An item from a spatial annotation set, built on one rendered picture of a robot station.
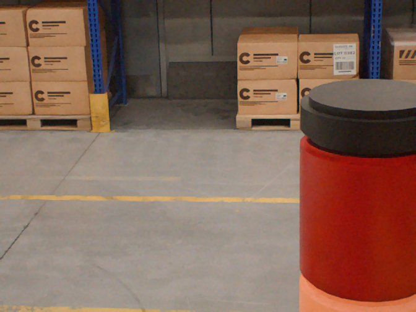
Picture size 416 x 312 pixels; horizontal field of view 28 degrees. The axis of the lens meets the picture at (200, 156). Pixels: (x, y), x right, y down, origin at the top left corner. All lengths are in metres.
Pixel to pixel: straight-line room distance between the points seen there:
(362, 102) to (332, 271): 0.06
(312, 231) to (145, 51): 9.25
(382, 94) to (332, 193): 0.04
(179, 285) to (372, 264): 4.96
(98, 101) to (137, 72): 1.38
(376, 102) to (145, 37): 9.22
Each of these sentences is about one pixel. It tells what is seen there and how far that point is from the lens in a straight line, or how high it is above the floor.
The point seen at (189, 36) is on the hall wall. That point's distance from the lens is 9.48.
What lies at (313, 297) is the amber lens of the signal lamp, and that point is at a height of 2.27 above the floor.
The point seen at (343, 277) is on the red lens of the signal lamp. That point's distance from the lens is 0.30.
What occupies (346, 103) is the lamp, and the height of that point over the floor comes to 2.34.
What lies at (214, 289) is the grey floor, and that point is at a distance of 5.17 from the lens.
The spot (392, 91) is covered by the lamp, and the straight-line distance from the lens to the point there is 0.30.
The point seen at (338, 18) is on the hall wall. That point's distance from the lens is 9.37.
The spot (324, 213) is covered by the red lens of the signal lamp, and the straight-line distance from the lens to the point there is 0.29.
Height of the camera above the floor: 2.41
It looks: 19 degrees down
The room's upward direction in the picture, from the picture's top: 2 degrees counter-clockwise
